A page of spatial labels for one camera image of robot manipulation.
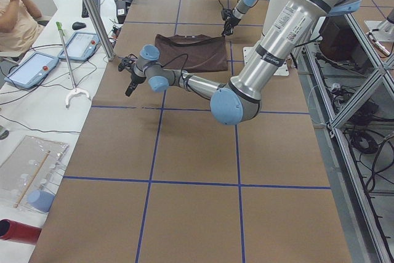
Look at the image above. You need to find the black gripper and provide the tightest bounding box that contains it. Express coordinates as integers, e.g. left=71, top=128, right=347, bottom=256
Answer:
left=125, top=72, right=145, bottom=96
left=222, top=16, right=241, bottom=36

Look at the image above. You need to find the dark brown t-shirt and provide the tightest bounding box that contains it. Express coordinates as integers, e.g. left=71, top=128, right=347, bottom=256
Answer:
left=155, top=34, right=228, bottom=73

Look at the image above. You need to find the far teach pendant tablet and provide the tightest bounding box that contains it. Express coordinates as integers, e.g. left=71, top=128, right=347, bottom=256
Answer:
left=65, top=31, right=100, bottom=62

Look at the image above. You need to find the teach pendant tablet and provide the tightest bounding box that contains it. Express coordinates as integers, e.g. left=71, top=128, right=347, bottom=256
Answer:
left=65, top=31, right=100, bottom=62
left=4, top=52, right=59, bottom=89

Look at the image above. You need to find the black computer mouse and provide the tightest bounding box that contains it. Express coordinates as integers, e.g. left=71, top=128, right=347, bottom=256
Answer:
left=72, top=22, right=86, bottom=30

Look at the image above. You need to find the brown paper table cover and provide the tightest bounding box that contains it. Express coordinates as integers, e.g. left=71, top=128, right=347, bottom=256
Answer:
left=29, top=0, right=353, bottom=263

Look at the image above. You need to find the black keyboard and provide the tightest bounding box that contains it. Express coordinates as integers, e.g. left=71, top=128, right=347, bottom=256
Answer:
left=81, top=0, right=102, bottom=18

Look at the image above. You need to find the near teach pendant tablet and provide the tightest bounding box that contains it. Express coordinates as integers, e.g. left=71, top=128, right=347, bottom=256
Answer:
left=4, top=52, right=59, bottom=89

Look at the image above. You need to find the seated person in beige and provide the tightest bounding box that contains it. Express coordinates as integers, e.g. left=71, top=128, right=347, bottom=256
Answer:
left=1, top=0, right=44, bottom=52

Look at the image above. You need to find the blue plastic cup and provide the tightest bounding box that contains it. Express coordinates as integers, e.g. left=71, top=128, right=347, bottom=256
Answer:
left=27, top=190, right=55, bottom=212

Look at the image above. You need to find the red cylinder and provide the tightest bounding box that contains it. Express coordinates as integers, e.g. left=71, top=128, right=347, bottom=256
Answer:
left=1, top=219, right=42, bottom=245

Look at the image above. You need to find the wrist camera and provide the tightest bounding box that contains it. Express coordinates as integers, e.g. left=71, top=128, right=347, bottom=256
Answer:
left=220, top=9, right=233, bottom=21
left=118, top=55, right=137, bottom=72

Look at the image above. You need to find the white pedestal base plate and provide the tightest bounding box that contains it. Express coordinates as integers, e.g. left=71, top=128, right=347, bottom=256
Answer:
left=243, top=47, right=289, bottom=76

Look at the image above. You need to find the aluminium frame post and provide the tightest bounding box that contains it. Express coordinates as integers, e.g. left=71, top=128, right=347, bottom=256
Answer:
left=83, top=0, right=115, bottom=61

